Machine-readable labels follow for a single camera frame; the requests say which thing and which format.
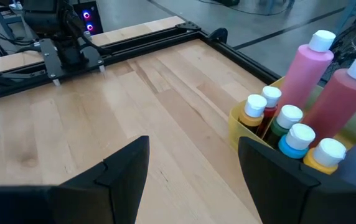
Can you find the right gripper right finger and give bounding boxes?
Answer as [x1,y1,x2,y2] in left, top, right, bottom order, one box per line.
[237,136,356,224]

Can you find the black computer pink lights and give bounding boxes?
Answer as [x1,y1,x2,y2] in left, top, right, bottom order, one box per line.
[72,1,105,35]

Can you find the black frame clamp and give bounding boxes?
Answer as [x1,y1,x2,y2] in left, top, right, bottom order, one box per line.
[208,27,229,44]

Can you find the small blue paint bottle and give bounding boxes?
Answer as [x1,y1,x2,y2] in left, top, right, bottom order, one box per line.
[278,123,317,160]

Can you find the small red paint bottle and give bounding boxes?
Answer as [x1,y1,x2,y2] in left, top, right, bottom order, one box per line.
[257,85,283,138]

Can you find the black floor fan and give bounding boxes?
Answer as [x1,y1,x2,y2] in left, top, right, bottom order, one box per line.
[321,18,356,83]

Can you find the black aluminium table frame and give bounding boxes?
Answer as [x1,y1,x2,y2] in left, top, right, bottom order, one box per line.
[0,21,281,105]

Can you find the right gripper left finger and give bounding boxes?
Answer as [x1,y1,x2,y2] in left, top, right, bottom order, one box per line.
[0,135,151,224]

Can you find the translucent yellow plastic tray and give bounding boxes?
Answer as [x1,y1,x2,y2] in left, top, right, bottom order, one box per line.
[228,76,356,154]

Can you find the large pink paint bottle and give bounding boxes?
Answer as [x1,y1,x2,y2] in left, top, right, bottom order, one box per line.
[278,29,337,110]

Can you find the small green paint bottle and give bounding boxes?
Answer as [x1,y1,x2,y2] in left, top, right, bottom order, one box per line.
[263,105,304,149]

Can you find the small yellow paint bottle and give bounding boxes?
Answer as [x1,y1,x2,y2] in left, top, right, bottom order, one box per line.
[302,138,348,175]

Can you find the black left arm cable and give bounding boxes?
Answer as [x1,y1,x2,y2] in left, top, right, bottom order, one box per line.
[62,7,112,56]

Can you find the large red paint bottle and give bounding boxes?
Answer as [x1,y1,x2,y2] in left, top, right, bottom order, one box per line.
[302,54,356,147]

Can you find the small orange paint bottle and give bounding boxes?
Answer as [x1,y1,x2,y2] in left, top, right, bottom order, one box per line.
[238,94,268,134]

